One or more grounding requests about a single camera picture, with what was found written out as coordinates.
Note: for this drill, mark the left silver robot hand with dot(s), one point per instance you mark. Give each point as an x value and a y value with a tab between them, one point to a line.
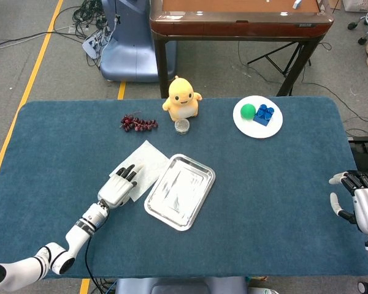
116	191

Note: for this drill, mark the white paper napkin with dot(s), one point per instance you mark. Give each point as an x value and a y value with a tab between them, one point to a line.
150	159

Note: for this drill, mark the silver metal tray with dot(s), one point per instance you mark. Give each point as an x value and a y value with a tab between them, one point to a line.
181	193

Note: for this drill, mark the black padded chair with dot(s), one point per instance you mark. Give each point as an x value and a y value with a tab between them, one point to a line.
366	159

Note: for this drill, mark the blue felt table cover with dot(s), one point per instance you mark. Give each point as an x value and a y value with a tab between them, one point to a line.
79	137

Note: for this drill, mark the dark red grape bunch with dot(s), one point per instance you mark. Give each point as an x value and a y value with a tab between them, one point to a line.
138	124

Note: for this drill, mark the small clear plastic jar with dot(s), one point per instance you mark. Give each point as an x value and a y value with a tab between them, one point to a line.
182	126

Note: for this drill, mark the blue grey robot torso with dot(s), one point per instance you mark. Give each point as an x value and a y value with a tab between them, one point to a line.
178	286

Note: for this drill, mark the yellow plush toy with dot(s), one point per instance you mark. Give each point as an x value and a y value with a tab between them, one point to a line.
181	98

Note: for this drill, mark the white round plate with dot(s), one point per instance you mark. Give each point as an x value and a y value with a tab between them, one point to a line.
263	130

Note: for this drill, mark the blue grey machine base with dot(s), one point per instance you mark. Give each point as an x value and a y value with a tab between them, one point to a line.
132	55

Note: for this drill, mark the blue building block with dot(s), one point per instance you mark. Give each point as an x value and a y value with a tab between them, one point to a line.
263	115

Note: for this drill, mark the white power strip with plugs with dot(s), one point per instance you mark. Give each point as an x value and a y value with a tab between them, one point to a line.
92	46

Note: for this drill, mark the green ball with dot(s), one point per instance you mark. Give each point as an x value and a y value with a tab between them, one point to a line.
247	111

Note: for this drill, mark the office chair wheel base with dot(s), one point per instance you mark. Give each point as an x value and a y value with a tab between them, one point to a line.
362	40

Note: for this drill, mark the black folding stand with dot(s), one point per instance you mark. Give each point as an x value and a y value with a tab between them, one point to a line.
271	53

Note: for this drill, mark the brown mahjong table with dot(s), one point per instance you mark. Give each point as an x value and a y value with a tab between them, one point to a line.
233	29

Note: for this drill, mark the white blue mahjong tile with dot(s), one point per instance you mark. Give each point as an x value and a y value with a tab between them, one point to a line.
297	3

